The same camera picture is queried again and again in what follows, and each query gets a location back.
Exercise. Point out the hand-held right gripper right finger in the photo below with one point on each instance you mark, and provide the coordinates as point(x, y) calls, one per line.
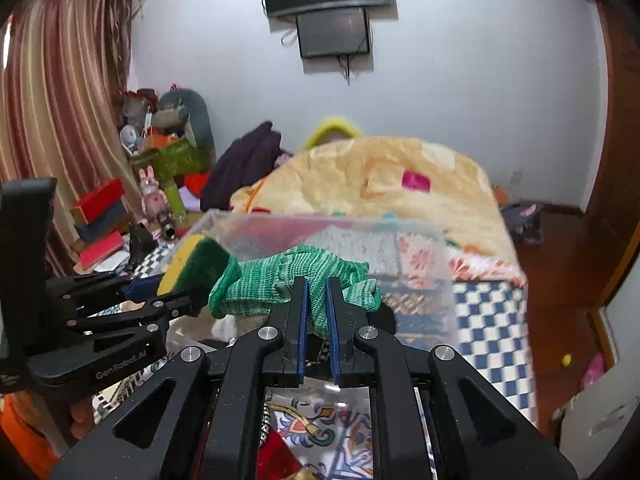
point(333, 325)

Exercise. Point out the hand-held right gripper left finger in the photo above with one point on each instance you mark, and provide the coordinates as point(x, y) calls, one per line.
point(299, 320)

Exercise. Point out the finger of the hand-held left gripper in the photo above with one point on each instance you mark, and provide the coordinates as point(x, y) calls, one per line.
point(145, 290)
point(165, 306)

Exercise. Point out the green knitted glove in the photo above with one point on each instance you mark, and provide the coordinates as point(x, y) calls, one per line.
point(300, 272)

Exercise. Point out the yellow and green sponge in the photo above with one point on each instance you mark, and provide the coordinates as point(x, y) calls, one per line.
point(197, 265)

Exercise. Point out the clear plastic storage box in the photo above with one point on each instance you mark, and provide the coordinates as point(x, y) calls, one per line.
point(320, 220)

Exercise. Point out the person's left forearm orange sleeve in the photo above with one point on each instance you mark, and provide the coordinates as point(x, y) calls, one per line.
point(22, 440)

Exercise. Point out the person's left hand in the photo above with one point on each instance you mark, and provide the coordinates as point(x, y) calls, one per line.
point(82, 422)

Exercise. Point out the red book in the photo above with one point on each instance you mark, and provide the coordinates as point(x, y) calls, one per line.
point(102, 250)

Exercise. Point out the dark grey box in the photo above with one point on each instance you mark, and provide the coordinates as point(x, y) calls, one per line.
point(102, 225)

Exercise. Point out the red box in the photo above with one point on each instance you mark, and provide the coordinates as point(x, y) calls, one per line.
point(97, 200)

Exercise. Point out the pink bunny doll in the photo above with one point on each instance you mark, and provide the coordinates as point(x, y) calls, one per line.
point(152, 195)

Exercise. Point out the colourful patterned cloth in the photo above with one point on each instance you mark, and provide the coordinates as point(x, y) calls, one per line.
point(325, 425)

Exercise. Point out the green cardboard box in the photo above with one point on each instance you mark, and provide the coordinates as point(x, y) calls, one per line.
point(175, 160)

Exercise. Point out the yellow patchwork blanket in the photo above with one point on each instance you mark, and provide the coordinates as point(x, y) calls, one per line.
point(380, 195)

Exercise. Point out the red fabric piece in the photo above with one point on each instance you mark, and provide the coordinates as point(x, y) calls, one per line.
point(275, 457)

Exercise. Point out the white round toy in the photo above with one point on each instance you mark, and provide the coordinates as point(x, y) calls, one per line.
point(129, 137)

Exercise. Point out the striped brown curtain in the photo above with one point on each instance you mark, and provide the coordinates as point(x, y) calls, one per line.
point(60, 110)

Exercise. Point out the dark purple clothing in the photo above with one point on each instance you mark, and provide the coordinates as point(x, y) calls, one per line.
point(240, 165)

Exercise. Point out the blue checkered bed sheet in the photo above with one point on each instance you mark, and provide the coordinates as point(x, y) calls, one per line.
point(495, 340)

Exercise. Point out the grey plush toy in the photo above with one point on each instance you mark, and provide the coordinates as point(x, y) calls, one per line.
point(192, 110)

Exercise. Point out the yellow plush item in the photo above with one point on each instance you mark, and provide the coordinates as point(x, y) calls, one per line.
point(332, 124)

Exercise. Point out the purple bag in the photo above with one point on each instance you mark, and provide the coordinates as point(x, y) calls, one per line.
point(525, 220)

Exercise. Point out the small yellow ball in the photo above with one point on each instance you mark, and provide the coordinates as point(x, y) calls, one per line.
point(566, 360)

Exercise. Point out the pink toy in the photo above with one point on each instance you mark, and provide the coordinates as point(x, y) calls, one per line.
point(594, 372)

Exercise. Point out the white cabinet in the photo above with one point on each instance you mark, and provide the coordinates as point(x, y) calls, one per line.
point(605, 410)

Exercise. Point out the small black wall monitor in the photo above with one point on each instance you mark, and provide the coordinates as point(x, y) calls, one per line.
point(332, 32)

